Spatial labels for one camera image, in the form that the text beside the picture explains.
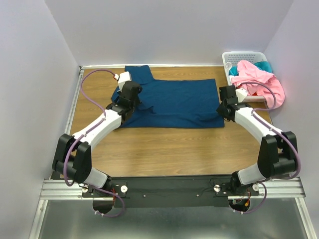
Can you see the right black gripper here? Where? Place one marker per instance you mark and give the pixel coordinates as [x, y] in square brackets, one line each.
[219, 110]

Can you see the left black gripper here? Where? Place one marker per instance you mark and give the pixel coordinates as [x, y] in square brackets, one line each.
[137, 101]

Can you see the dark blue t shirt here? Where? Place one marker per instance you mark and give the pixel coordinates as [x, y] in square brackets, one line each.
[174, 103]

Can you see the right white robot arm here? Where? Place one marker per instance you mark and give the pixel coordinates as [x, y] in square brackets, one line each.
[278, 154]

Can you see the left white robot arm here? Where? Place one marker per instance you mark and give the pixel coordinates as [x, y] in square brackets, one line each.
[73, 156]

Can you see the teal t shirt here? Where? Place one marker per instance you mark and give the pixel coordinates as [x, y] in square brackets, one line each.
[248, 75]

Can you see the pink t shirt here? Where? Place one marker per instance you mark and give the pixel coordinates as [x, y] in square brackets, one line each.
[277, 96]

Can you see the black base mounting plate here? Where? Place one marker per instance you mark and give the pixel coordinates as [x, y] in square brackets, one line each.
[170, 192]

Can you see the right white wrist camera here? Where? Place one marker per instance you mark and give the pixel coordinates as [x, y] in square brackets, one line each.
[241, 94]

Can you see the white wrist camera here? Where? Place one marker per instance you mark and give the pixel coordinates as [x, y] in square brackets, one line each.
[123, 78]
[241, 94]

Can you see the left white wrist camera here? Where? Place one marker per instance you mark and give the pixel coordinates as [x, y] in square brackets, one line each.
[123, 78]

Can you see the aluminium frame rail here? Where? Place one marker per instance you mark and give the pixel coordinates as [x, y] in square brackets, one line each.
[278, 212]

